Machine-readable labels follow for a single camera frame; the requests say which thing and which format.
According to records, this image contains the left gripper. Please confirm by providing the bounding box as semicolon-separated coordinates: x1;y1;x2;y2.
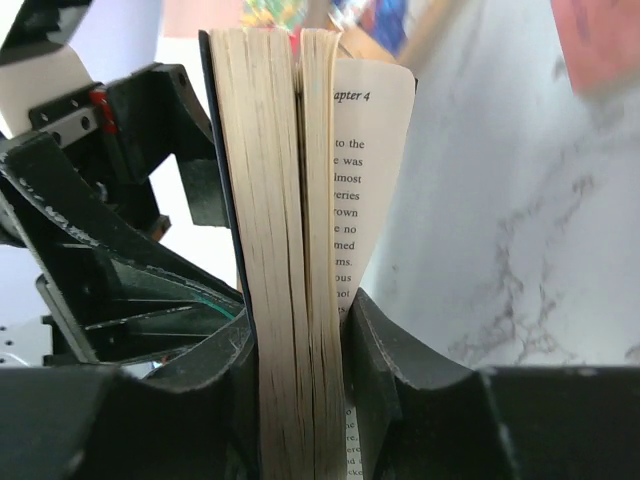
1;63;235;365

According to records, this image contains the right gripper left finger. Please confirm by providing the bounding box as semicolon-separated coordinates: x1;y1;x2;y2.
1;289;259;479

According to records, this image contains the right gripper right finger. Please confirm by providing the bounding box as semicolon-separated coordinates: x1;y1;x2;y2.
346;291;639;479

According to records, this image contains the blue Nineteen Eighty-Four book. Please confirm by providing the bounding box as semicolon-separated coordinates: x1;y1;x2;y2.
200;28;417;479

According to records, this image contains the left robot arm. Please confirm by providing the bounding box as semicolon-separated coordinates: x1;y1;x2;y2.
1;1;243;371

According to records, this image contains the brown cardboard file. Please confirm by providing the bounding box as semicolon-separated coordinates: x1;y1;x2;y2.
161;0;244;39

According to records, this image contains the red Treehouse book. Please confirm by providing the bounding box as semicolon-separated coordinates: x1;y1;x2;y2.
240;0;308;32

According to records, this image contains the tan Othello book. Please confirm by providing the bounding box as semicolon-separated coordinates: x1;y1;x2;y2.
328;0;454;71

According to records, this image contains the pink Shakespeare story book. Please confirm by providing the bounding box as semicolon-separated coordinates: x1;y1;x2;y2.
551;0;639;96

